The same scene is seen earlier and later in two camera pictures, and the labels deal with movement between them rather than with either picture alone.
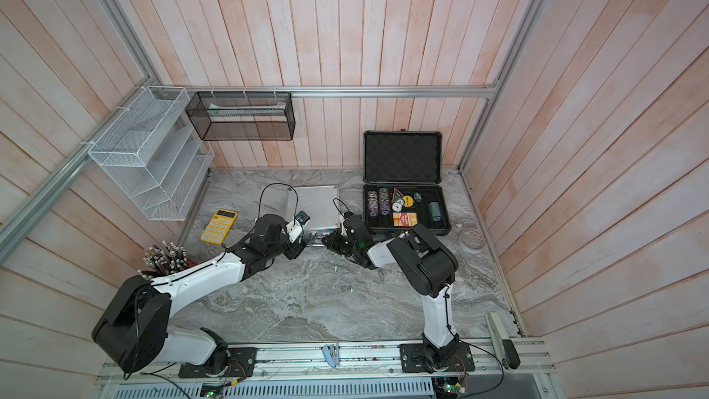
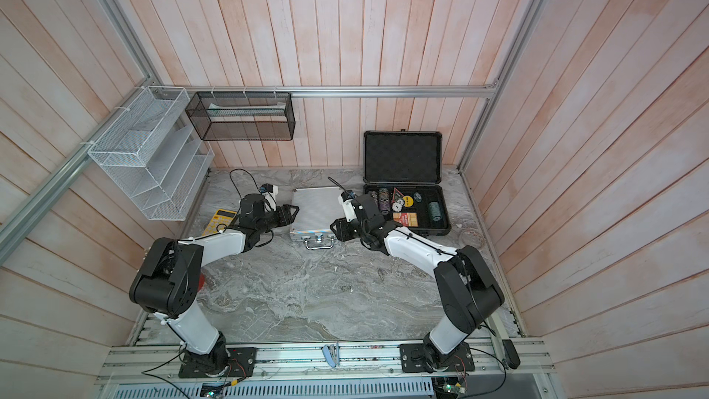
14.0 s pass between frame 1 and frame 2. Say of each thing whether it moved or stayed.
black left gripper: moved
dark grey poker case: stayed
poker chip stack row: stayed
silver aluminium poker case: stayed
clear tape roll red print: stayed
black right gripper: moved
